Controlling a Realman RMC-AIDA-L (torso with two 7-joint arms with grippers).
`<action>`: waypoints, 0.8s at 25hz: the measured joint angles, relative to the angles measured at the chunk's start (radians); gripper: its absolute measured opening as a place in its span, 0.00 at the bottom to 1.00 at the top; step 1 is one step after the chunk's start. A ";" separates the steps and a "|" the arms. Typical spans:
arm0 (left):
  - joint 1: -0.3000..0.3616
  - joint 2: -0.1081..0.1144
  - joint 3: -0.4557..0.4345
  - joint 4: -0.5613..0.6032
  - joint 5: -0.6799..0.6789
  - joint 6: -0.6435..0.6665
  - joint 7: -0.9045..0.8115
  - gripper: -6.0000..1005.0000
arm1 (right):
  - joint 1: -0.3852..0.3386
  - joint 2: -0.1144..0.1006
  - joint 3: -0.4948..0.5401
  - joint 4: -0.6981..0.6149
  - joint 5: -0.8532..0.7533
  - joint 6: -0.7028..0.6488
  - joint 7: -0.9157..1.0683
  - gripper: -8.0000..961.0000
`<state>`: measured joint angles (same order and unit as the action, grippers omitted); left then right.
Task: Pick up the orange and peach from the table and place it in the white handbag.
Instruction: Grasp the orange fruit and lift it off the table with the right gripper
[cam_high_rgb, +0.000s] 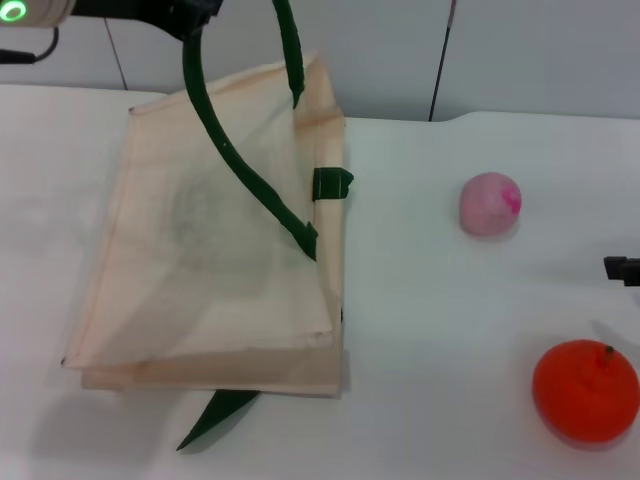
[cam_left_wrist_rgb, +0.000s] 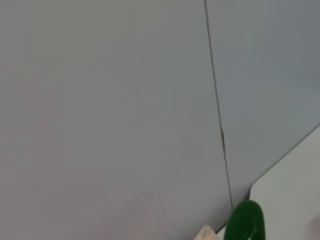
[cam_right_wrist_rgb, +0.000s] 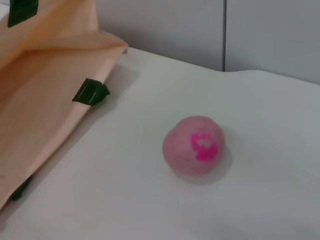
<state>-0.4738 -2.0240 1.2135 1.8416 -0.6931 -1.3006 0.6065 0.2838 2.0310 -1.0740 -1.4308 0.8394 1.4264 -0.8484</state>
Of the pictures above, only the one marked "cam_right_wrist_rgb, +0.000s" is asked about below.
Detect pink peach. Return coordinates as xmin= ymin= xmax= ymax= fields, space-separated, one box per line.
xmin=162 ymin=115 xmax=226 ymax=176

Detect cream canvas handbag green handles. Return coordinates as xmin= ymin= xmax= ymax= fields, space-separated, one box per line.
xmin=0 ymin=0 xmax=130 ymax=211

